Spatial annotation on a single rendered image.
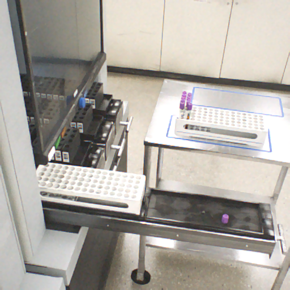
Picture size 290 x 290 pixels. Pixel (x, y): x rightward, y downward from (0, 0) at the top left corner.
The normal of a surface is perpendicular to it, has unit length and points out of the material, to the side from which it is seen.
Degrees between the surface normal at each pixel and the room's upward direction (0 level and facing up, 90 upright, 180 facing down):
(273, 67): 90
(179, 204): 0
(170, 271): 0
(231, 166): 0
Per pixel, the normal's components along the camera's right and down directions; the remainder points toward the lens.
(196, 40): -0.18, 0.59
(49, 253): 0.04, -0.80
